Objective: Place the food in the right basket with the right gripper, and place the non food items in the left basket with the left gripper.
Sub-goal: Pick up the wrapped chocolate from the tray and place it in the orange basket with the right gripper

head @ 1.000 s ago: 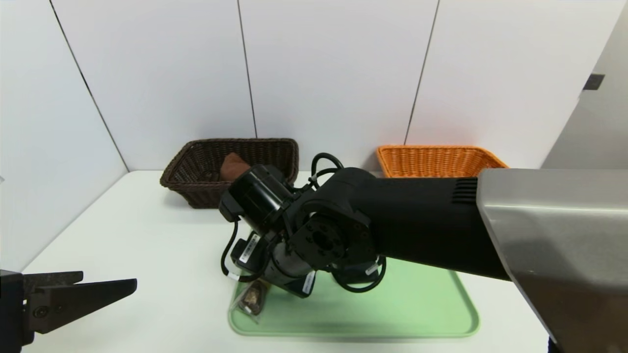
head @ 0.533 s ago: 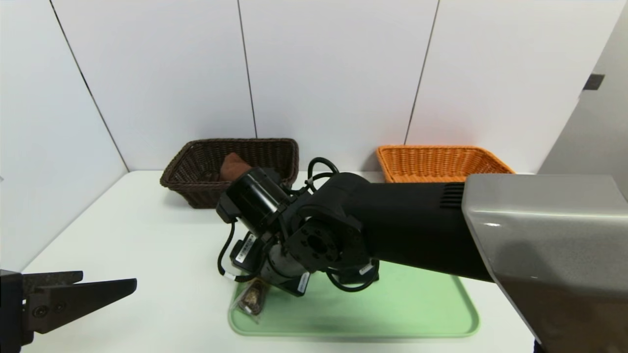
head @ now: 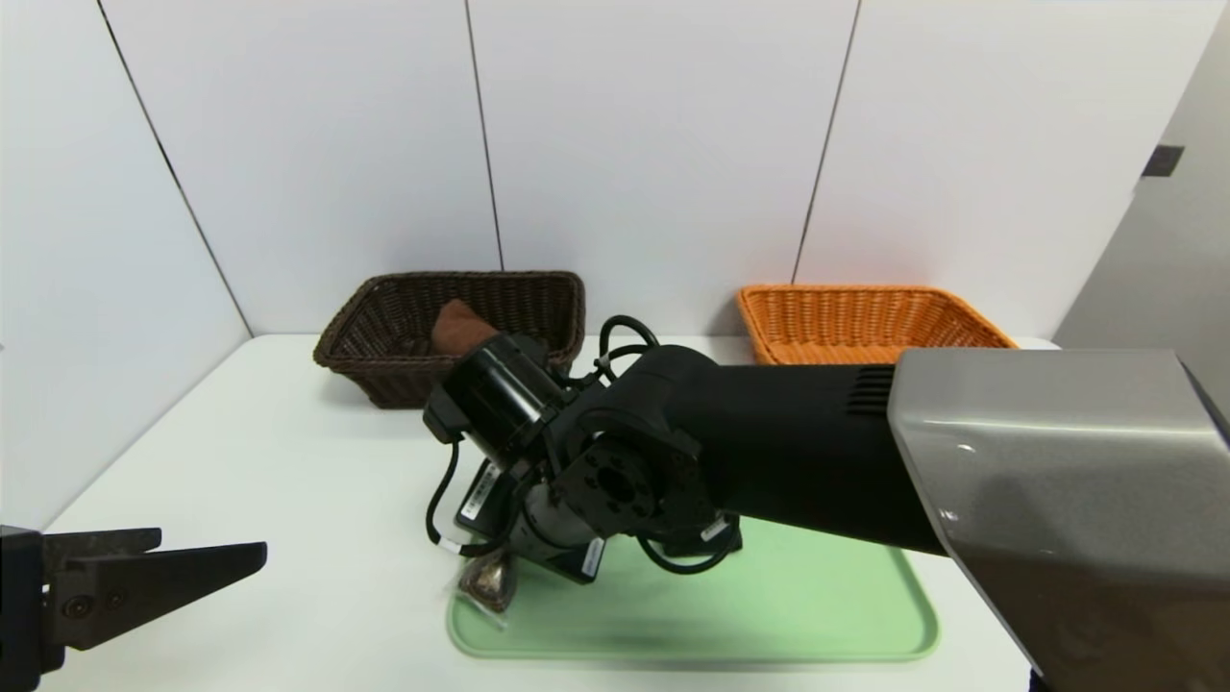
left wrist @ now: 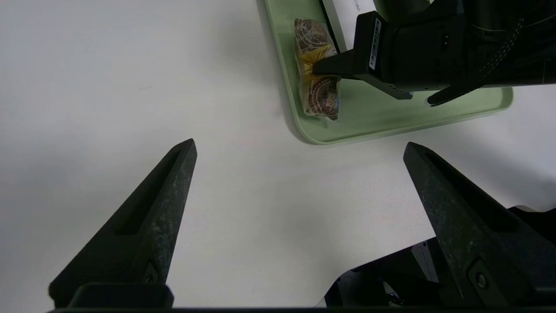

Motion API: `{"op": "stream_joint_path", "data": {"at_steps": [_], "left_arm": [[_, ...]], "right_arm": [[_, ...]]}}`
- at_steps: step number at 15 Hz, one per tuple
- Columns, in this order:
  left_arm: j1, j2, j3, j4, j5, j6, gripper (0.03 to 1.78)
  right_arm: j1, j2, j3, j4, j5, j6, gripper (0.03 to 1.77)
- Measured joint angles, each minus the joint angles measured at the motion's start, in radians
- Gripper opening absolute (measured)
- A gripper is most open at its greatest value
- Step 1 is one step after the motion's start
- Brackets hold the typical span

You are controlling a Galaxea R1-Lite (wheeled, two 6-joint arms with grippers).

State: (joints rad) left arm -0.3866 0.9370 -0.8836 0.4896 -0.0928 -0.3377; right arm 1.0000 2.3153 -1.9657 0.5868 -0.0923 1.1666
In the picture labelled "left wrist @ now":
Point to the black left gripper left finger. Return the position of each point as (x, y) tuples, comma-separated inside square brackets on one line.
[(139, 243)]

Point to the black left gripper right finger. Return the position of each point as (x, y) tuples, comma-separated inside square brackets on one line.
[(478, 243)]

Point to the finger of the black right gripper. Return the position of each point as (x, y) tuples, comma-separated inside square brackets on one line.
[(339, 65)]

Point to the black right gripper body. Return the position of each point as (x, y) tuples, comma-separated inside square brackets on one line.
[(417, 52)]

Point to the chocolate candy packet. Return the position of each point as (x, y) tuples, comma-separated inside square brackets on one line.
[(321, 95)]

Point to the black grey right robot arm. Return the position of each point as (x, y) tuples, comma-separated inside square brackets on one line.
[(521, 52)]

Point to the white rectangular plastic case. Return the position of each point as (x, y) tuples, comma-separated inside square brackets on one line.
[(343, 17)]

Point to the green plastic tray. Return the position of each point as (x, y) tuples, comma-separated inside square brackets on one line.
[(373, 117)]

